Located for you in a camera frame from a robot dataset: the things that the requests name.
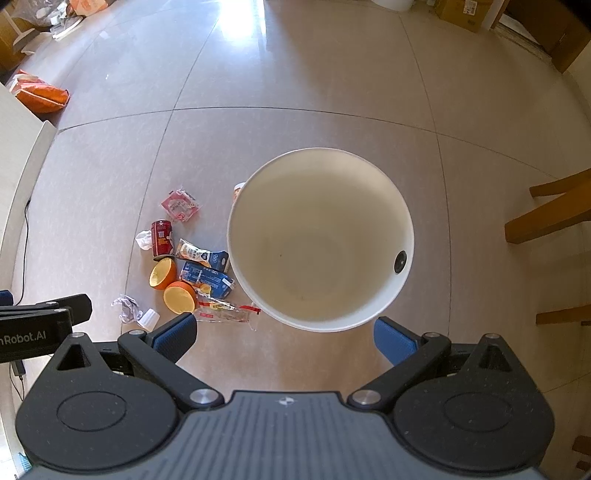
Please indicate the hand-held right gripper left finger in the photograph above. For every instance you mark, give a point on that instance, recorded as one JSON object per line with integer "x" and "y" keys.
{"x": 175, "y": 334}

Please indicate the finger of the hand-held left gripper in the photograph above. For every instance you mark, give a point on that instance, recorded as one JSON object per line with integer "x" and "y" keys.
{"x": 76, "y": 308}

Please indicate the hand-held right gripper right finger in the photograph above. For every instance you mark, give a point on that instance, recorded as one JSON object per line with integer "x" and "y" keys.
{"x": 392, "y": 339}

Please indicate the orange bowl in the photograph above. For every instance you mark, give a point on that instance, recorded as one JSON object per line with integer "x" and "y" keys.
{"x": 162, "y": 273}
{"x": 180, "y": 297}

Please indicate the grey tissue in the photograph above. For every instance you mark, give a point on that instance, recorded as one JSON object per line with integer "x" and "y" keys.
{"x": 127, "y": 308}

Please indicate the dark blue milk carton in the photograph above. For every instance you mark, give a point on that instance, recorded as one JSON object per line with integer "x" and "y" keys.
{"x": 207, "y": 279}

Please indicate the white and blue milk carton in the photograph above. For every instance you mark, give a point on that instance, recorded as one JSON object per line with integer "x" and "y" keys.
{"x": 203, "y": 254}

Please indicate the red drink can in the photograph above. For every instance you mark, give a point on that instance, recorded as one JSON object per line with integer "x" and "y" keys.
{"x": 161, "y": 237}

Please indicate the white plastic trash bin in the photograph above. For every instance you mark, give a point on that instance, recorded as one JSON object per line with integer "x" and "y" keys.
{"x": 318, "y": 240}

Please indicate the clear plastic bag red seal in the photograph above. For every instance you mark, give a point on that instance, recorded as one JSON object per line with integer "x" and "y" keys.
{"x": 221, "y": 314}

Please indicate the crumpled white tissue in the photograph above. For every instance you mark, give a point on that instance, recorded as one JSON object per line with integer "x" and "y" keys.
{"x": 143, "y": 240}

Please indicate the pink snack wrapper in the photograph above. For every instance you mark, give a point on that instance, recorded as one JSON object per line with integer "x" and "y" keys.
{"x": 181, "y": 204}

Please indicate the wooden chair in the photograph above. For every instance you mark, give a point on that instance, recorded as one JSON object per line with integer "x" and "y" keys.
{"x": 549, "y": 221}

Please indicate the large orange bag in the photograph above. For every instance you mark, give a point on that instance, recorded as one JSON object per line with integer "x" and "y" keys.
{"x": 41, "y": 92}

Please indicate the white stand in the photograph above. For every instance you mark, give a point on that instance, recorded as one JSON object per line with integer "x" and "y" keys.
{"x": 21, "y": 32}

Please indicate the clear plastic bags pile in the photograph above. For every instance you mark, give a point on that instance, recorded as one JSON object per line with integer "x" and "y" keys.
{"x": 57, "y": 21}

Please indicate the orange printed packet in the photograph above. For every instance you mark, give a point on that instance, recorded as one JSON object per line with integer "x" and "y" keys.
{"x": 88, "y": 4}

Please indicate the cardboard box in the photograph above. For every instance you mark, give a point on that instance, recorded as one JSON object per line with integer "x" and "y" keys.
{"x": 468, "y": 13}

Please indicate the white bucket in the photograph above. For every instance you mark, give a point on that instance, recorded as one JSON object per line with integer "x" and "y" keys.
{"x": 390, "y": 3}

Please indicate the wooden door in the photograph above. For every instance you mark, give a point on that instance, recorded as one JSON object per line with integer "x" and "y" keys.
{"x": 565, "y": 39}

